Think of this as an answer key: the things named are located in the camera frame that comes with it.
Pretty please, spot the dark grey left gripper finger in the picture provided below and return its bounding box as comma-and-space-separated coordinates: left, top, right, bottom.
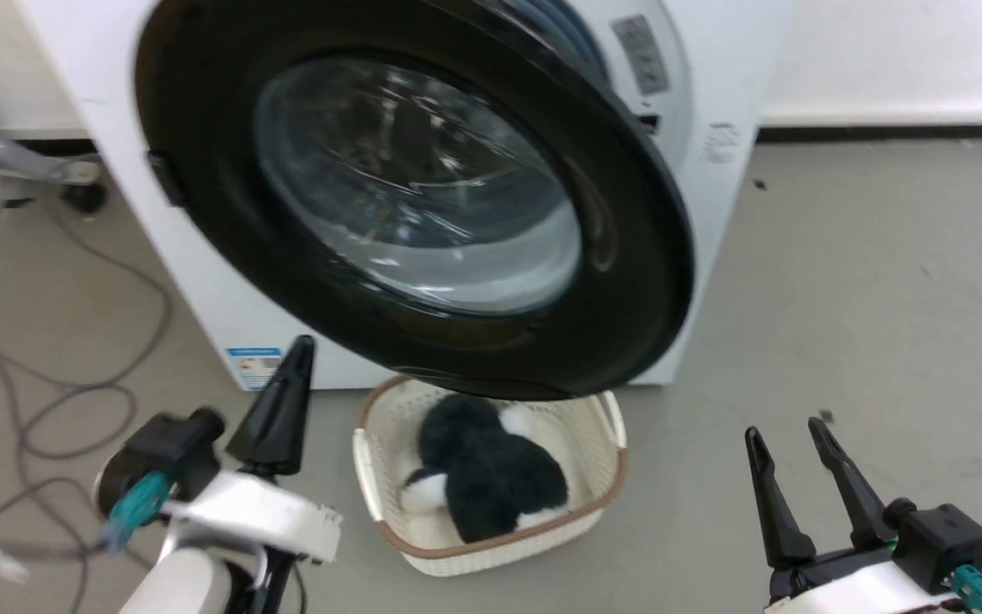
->
226, 335, 318, 478

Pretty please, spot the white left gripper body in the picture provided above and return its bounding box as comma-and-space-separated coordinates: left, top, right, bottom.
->
162, 468, 344, 565

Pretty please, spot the black round glass washer door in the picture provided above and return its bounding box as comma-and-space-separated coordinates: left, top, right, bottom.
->
135, 0, 696, 402

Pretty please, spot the grey looped floor cable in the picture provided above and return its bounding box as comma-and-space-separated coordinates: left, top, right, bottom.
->
14, 200, 175, 461

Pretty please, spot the cream plastic laundry basket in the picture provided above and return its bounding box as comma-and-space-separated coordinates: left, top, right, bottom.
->
353, 375, 628, 577

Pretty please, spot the black and white plush toy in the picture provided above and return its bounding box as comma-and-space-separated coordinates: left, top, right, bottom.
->
401, 394, 570, 544

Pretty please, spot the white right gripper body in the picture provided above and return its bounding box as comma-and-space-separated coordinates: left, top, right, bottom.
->
762, 546, 971, 614

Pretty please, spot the blue energy label sticker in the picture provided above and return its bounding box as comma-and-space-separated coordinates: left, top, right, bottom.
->
227, 346, 284, 391

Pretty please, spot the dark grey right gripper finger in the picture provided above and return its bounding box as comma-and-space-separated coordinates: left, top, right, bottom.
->
743, 426, 817, 570
807, 416, 898, 549

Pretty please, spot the grey long floor cable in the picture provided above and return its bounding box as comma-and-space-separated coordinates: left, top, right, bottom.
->
0, 303, 159, 614

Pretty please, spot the grey warning sticker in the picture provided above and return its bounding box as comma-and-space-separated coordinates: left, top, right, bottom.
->
610, 13, 671, 96

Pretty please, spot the white washing machine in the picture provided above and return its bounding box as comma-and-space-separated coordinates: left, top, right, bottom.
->
14, 0, 799, 393

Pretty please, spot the grey cart frame with caster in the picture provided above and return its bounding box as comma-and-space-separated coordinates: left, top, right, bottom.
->
0, 64, 110, 216

